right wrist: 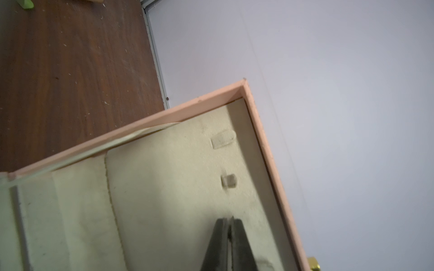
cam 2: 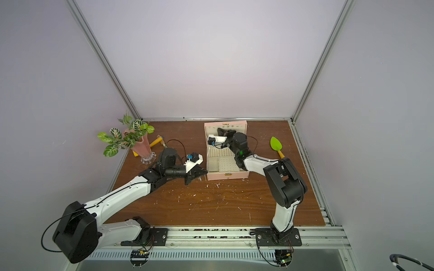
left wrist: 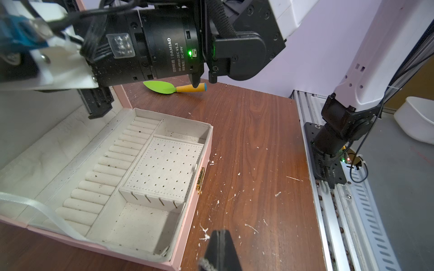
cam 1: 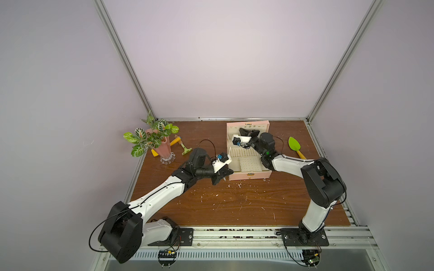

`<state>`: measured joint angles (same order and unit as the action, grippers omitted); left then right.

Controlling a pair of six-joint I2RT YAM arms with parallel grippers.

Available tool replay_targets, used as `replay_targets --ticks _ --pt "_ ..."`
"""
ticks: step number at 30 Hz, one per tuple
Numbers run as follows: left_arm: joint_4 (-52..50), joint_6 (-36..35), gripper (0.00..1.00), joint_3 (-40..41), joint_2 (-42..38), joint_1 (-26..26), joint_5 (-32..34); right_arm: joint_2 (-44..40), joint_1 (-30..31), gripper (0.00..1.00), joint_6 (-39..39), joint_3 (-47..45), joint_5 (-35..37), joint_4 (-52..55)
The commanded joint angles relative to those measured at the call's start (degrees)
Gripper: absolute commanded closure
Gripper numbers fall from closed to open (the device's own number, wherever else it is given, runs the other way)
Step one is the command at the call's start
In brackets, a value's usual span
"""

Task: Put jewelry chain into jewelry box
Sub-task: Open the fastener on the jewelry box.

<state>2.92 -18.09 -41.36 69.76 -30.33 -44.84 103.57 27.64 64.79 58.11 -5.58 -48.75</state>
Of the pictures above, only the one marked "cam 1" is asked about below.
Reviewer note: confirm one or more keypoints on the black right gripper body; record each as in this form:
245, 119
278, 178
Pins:
249, 136

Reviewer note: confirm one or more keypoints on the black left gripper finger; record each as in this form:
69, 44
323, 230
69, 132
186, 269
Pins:
216, 179
224, 172

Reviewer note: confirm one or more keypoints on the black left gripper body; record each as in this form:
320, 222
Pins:
205, 172

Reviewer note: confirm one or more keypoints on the pink jewelry box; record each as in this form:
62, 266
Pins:
246, 163

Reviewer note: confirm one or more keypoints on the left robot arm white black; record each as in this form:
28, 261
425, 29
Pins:
127, 227

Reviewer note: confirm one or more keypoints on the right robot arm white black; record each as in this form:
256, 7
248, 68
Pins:
323, 183

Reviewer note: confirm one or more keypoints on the yellow green toy rake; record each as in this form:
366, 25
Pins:
178, 140

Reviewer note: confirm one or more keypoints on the potted plant pink vase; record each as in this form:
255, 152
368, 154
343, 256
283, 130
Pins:
156, 138

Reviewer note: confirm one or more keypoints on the left circuit board connector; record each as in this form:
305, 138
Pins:
167, 258

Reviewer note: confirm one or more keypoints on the circuit board connector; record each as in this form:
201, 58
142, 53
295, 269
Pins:
167, 258
311, 258

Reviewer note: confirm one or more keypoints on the right circuit board connector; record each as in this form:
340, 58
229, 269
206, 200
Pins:
311, 258

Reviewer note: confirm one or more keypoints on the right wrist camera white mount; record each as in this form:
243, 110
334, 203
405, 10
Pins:
241, 141

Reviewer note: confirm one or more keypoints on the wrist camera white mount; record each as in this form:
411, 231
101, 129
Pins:
220, 161
241, 141

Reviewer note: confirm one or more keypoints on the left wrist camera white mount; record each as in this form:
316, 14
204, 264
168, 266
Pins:
220, 161

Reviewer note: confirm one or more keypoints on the green toy trowel yellow handle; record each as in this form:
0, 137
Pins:
295, 146

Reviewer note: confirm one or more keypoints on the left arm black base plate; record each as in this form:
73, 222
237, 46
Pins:
165, 232

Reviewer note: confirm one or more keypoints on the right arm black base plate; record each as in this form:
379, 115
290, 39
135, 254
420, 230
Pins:
296, 237

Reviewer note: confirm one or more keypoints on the aluminium mounting rail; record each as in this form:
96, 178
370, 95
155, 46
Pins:
268, 237

